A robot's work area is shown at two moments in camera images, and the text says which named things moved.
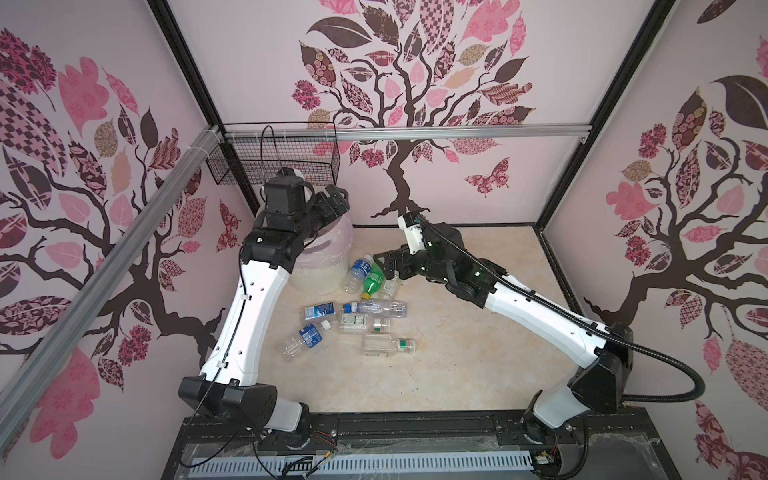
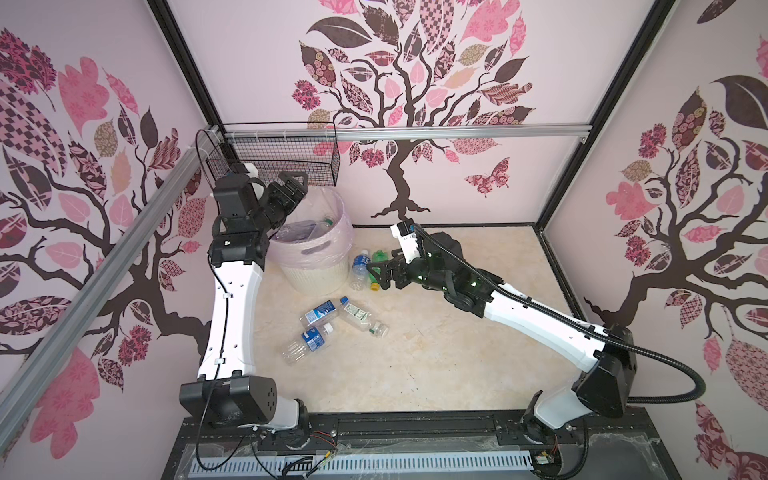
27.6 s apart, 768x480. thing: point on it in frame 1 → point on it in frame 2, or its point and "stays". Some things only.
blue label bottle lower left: x=306 y=338 stays
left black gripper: x=330 y=212 → x=289 y=200
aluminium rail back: x=255 y=133 stays
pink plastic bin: x=321 y=267 stays
